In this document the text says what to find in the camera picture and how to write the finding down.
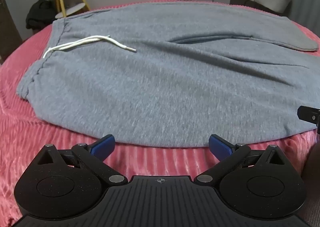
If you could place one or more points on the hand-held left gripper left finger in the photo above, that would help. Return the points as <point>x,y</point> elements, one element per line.
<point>102,147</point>

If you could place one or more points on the black bag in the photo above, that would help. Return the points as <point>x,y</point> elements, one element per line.
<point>41,14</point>

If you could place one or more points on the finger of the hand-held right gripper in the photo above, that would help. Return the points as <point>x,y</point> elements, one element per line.
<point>310,115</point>

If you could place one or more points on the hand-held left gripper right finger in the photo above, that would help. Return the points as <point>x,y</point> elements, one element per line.
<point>220,147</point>

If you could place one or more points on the grey pants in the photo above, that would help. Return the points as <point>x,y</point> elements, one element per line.
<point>162,79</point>

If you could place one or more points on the brown wooden door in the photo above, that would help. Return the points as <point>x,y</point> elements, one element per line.
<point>8,29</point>

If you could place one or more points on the pink ribbed blanket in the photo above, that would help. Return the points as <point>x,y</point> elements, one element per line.
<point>25,132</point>

